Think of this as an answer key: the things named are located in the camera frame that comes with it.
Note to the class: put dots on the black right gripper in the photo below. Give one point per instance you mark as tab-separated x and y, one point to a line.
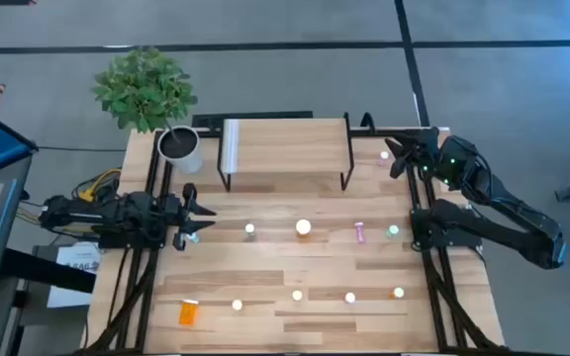
421	148

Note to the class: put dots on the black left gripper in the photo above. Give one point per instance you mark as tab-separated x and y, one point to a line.
173	215

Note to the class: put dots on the pink medicine bottle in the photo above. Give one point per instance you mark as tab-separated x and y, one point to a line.
350	297
359	231
384	155

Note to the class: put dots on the teal medicine bottle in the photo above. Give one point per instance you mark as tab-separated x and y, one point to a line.
194	238
393	230
249	228

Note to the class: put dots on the large orange medicine bottle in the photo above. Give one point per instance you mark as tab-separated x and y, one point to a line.
303	227
188	312

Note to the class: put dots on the small orange medicine bottle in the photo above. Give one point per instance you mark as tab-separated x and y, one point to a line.
398	293
237	304
297	295

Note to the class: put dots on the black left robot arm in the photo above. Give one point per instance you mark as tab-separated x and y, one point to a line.
117	217

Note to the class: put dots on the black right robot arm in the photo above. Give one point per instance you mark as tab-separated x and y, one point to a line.
503	232

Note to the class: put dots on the wooden shelf black legs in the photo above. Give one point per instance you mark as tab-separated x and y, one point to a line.
290	148

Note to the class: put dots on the white plastic strip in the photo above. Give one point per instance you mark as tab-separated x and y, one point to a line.
230	148

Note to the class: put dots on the white printed paper sheet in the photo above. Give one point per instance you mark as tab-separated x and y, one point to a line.
74	257

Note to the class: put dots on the green artificial tree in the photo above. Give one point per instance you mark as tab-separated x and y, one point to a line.
141	89

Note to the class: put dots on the black beam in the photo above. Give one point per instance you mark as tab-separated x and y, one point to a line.
42	269

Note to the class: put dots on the black metal table frame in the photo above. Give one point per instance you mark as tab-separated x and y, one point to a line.
436	296

